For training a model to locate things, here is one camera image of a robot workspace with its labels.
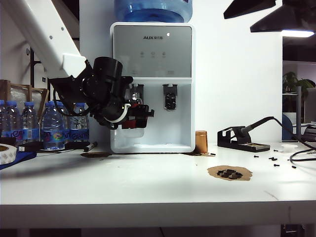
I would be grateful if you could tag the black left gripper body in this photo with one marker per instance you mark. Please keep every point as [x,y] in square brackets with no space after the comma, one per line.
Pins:
[113,113]

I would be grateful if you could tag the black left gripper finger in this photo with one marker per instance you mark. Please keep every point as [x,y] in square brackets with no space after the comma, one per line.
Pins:
[142,122]
[151,113]

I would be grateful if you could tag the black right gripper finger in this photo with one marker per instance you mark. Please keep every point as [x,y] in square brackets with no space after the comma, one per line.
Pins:
[247,7]
[291,17]

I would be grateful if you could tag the glass jar with red belts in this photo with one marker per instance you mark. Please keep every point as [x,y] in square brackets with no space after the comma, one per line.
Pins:
[134,97]

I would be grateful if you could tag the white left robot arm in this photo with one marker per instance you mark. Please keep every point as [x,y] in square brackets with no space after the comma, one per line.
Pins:
[37,24]

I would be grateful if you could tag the black dispenser tap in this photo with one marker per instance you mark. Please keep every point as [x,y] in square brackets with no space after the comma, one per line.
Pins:
[141,89]
[169,98]

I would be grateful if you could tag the blue-capped plastic water bottle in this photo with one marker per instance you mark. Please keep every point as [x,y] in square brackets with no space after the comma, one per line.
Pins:
[67,123]
[80,128]
[50,126]
[12,118]
[30,121]
[2,118]

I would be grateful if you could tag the white AUX water dispenser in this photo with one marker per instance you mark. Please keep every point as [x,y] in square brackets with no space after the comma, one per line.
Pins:
[160,54]

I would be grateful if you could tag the pack of water bottles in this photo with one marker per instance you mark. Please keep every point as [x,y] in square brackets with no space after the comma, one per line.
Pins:
[24,87]

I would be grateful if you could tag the large blue water jug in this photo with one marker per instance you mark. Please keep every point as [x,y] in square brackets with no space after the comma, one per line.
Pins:
[153,12]

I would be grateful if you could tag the rectangular ceiling light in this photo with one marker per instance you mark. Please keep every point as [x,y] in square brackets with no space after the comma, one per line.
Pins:
[296,34]

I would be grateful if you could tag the black marker pen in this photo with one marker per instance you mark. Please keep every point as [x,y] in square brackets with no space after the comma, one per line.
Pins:
[90,147]

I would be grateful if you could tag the black flat box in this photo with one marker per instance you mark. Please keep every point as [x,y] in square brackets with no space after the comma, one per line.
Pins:
[76,145]

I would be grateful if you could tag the copper brown cylinder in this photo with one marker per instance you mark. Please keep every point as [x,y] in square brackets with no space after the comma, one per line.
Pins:
[201,143]

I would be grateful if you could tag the green potted plant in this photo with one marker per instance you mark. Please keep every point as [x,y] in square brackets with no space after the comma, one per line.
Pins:
[290,81]

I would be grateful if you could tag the white backdrop board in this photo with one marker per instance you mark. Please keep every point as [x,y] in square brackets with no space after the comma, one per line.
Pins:
[234,74]

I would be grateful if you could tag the black soldering iron stand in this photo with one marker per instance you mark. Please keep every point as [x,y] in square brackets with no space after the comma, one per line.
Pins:
[229,143]

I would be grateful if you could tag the black flat pouch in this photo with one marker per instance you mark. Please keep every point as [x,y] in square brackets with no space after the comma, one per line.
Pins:
[32,146]

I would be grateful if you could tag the grey computer monitor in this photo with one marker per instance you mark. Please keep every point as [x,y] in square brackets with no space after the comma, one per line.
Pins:
[310,106]

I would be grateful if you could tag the small black foam piece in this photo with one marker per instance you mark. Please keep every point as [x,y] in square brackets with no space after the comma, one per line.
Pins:
[219,174]
[235,175]
[229,172]

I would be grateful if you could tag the blue cloth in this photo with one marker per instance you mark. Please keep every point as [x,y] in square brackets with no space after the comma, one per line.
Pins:
[24,156]

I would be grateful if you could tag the black soldering iron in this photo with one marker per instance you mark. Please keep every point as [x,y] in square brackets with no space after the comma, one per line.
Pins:
[249,129]

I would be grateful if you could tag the brown patch with black pieces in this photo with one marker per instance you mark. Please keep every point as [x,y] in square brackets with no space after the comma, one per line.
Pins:
[244,174]

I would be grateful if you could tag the blue round chair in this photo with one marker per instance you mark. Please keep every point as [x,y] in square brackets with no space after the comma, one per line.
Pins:
[286,128]

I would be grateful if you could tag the white tape roll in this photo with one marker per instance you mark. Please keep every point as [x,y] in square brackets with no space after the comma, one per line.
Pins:
[6,155]

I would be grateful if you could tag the black desktop device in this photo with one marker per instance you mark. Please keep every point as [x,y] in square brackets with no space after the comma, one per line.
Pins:
[309,134]

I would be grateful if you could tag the grey metal post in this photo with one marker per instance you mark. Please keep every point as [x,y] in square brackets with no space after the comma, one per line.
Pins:
[298,111]

